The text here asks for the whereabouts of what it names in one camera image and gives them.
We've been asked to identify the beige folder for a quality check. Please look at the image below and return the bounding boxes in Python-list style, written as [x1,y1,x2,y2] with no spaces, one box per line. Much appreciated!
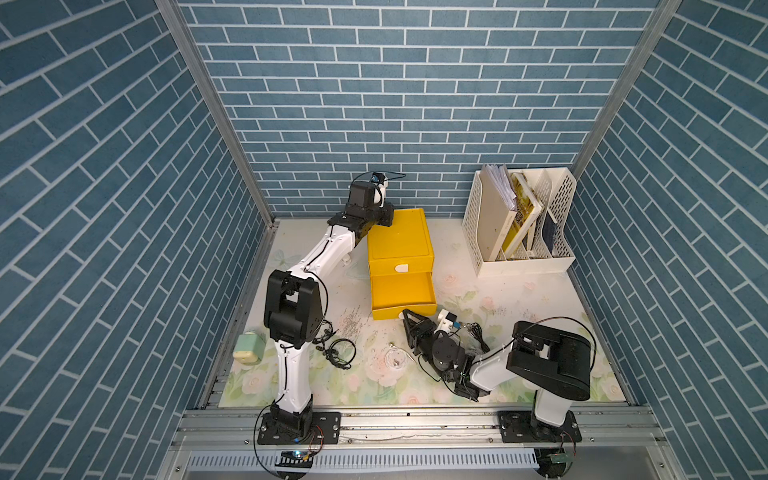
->
[477,165,517,262]

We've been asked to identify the white perforated file organizer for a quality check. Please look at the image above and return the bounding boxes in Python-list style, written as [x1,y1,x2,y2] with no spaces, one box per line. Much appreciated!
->
[462,168,577,277]

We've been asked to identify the black earphones lower coil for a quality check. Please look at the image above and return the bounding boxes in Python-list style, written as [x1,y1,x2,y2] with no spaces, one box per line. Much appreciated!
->
[318,338,357,370]

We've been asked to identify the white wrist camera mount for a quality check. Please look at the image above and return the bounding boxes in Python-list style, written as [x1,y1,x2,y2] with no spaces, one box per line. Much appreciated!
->
[348,171,407,208]
[436,309,463,334]

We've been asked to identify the yellow drawer cabinet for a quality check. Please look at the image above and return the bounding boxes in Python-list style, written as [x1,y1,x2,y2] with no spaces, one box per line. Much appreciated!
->
[367,208,437,321]

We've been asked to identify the white earphones left coil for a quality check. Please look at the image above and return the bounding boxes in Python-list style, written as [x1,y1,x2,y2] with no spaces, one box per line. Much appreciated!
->
[384,342,417,371]

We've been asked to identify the small black wired earphones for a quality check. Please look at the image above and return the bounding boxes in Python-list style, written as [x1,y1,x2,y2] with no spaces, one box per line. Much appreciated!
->
[465,323,490,353]

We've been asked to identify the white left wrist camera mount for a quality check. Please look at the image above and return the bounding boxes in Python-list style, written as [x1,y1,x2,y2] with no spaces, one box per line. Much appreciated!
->
[348,171,407,208]

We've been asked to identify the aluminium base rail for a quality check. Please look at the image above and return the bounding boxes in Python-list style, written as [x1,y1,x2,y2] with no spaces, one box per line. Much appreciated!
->
[158,404,683,479]

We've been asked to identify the yellow covered book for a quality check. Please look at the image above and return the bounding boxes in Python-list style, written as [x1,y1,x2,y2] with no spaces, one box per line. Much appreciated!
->
[502,172,543,259]

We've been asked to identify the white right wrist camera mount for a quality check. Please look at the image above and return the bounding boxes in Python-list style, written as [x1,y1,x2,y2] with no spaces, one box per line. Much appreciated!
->
[436,309,463,334]

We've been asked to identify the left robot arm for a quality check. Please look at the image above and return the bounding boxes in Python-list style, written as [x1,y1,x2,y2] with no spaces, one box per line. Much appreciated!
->
[264,172,394,440]

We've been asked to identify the green and cream box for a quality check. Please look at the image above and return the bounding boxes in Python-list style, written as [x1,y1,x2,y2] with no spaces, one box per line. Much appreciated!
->
[232,331,266,366]

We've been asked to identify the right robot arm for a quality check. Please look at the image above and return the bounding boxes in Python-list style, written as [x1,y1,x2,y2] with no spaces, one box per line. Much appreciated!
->
[399,309,597,445]

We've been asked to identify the black earphones large coil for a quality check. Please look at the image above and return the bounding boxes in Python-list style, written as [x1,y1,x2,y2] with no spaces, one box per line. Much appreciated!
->
[312,320,336,347]

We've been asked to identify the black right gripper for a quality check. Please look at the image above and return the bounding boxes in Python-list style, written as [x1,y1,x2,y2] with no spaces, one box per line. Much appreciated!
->
[402,311,452,384]

